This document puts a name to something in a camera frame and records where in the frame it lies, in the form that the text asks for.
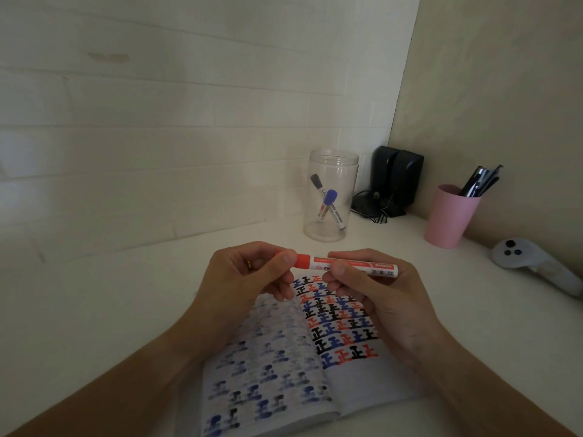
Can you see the person's left hand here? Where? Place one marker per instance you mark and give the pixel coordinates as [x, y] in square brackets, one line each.
[227, 295]

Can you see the person's right hand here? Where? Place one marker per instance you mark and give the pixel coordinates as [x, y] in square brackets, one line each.
[396, 314]

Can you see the person's left thumb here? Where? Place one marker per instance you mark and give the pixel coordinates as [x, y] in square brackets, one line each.
[280, 284]

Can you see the person's right thumb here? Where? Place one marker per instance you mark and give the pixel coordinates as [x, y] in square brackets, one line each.
[348, 275]

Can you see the white marker with red label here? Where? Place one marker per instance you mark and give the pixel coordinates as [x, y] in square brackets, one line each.
[378, 269]

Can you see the red marker cap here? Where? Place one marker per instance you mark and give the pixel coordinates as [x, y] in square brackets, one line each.
[301, 260]

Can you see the person's right forearm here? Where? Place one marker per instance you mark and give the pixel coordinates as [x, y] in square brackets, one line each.
[478, 391]

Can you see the person's left forearm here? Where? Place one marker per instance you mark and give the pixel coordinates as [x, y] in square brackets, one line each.
[104, 386]

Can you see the white marker with blue cap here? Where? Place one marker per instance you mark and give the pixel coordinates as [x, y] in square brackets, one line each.
[327, 203]

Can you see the open notebook with marker drawings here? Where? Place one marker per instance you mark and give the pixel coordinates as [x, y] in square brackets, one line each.
[282, 359]

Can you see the clear plastic jar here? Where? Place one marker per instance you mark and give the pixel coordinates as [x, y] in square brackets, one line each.
[331, 195]

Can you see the white marker with black cap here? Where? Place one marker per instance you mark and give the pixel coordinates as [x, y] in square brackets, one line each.
[324, 195]

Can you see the black desktop speaker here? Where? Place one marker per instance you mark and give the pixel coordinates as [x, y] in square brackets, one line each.
[406, 179]
[381, 170]

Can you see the pink plastic cup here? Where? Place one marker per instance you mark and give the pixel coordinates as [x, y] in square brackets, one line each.
[448, 218]

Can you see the black pen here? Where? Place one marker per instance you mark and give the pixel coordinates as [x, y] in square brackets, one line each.
[470, 181]
[493, 177]
[483, 182]

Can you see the white handheld controller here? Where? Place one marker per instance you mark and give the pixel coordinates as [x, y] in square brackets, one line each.
[533, 263]

